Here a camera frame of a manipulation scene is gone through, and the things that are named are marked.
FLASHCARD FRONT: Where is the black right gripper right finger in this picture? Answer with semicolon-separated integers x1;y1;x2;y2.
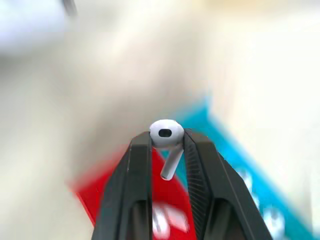
183;128;274;240

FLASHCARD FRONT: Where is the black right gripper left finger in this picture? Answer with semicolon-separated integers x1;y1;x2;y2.
91;131;154;240

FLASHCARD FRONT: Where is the white earbud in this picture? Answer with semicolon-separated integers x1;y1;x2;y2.
236;167;261;211
262;204;286;240
149;119;185;181
169;204;190;232

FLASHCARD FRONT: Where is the red earbud holder block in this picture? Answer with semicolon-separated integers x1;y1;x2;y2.
68;147;201;240

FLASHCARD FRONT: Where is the teal earbud holder block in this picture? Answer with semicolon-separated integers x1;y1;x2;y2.
159;96;313;240

